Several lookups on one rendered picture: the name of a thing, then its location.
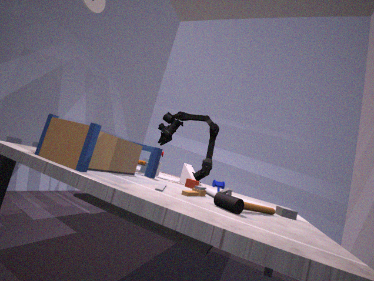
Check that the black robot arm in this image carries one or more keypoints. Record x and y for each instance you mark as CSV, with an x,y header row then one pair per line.
x,y
214,129

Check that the black mallet with wooden handle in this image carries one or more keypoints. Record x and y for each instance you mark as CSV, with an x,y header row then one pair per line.
x,y
237,205

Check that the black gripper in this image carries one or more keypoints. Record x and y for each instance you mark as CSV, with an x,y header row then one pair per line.
x,y
166,136

